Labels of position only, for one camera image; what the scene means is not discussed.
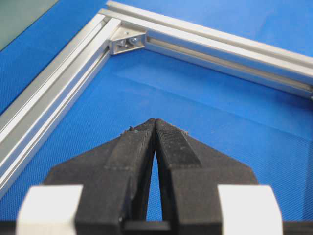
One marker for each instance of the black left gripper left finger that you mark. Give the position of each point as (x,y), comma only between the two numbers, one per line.
(94,192)

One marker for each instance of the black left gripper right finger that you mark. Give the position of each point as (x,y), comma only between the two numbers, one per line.
(206,192)

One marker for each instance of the blue mesh cloth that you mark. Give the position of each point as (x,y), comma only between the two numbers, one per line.
(267,129)

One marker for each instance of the aluminium extrusion frame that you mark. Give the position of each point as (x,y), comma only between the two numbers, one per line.
(29,120)

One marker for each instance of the aluminium corner bracket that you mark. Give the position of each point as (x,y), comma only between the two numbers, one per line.
(127,39)

